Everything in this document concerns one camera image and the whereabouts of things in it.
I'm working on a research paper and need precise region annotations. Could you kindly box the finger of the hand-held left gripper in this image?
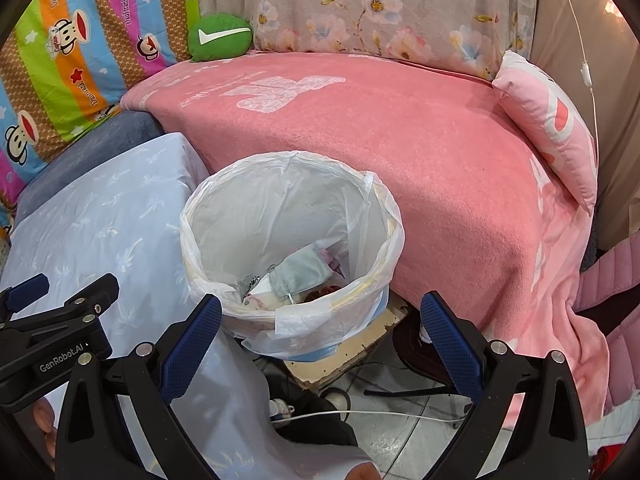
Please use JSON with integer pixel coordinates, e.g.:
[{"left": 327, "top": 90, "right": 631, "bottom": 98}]
[
  {"left": 0, "top": 274, "right": 51, "bottom": 316},
  {"left": 50, "top": 273, "right": 120, "bottom": 321}
]

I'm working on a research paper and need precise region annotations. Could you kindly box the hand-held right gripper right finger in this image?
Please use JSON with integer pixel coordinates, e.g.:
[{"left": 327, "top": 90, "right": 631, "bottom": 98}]
[{"left": 419, "top": 290, "right": 591, "bottom": 480}]

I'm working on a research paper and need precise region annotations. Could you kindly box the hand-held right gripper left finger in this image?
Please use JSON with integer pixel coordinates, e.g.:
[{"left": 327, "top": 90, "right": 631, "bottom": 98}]
[{"left": 54, "top": 294, "right": 223, "bottom": 480}]

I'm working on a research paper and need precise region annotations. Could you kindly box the leopard-print cloth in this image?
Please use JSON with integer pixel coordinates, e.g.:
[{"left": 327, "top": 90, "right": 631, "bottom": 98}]
[{"left": 245, "top": 275, "right": 273, "bottom": 302}]

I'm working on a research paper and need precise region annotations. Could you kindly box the blue trash bin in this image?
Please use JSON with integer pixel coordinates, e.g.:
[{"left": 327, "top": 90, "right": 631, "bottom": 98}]
[{"left": 280, "top": 287, "right": 391, "bottom": 362}]

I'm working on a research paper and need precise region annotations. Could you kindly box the white plastic bin liner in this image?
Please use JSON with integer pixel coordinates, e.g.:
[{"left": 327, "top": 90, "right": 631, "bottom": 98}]
[{"left": 180, "top": 151, "right": 405, "bottom": 361}]

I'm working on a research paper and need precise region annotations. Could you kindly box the person's left hand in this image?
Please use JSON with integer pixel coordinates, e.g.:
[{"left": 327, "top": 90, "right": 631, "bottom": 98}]
[{"left": 31, "top": 397, "right": 65, "bottom": 473}]

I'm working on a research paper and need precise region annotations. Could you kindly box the black stool base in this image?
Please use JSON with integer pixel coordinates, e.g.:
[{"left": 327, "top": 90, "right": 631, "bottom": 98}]
[{"left": 364, "top": 310, "right": 481, "bottom": 431}]

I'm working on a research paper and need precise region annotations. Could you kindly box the light blue patterned cloth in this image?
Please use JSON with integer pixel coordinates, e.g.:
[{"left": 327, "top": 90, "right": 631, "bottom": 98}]
[{"left": 0, "top": 132, "right": 376, "bottom": 480}]

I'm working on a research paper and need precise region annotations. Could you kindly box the wooden board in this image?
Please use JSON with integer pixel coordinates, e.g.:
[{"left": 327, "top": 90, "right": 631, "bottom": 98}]
[{"left": 282, "top": 292, "right": 412, "bottom": 392}]

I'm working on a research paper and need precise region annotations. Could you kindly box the blue-grey cushion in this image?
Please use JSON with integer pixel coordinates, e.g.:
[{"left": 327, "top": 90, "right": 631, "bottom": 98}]
[{"left": 15, "top": 110, "right": 166, "bottom": 221}]

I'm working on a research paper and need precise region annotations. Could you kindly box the pink padded jacket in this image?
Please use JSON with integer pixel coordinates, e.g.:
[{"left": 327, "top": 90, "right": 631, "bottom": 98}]
[{"left": 575, "top": 237, "right": 640, "bottom": 416}]

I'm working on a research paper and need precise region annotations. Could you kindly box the pink blanket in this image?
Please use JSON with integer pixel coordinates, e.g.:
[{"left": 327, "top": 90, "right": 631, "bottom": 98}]
[{"left": 120, "top": 51, "right": 608, "bottom": 426}]

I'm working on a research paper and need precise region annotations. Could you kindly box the pink pillow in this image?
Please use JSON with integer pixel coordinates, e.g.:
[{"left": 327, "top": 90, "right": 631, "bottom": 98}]
[{"left": 492, "top": 50, "right": 599, "bottom": 216}]

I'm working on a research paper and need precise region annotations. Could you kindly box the colourful monkey-print quilt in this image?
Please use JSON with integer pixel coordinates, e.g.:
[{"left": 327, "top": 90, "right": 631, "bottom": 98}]
[{"left": 0, "top": 0, "right": 196, "bottom": 241}]

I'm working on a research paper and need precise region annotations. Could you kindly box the green plush cushion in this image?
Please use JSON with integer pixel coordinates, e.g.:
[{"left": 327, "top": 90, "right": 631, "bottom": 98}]
[{"left": 187, "top": 14, "right": 252, "bottom": 62}]

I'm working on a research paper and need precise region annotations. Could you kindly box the white charging cable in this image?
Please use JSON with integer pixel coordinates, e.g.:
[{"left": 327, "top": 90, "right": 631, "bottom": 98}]
[{"left": 272, "top": 409, "right": 471, "bottom": 430}]

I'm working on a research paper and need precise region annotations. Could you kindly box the white cable with switch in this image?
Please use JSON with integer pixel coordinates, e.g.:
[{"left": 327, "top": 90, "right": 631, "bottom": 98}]
[{"left": 550, "top": 0, "right": 601, "bottom": 171}]

